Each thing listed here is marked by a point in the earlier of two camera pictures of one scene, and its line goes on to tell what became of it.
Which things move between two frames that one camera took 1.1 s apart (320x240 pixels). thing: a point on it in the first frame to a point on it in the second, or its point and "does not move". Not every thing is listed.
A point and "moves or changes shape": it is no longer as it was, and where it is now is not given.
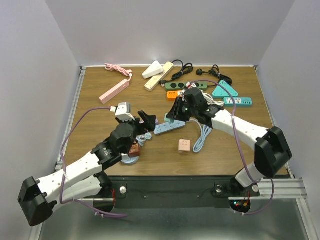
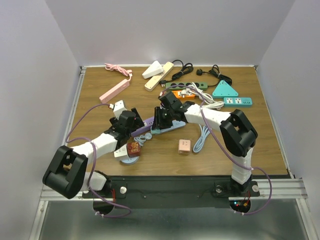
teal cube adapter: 170,120 moves or changes shape
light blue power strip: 162,128 does not move
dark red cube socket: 134,150 does not move
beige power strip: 156,80 does not move
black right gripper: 174,113 to 159,123
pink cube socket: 184,146 does not move
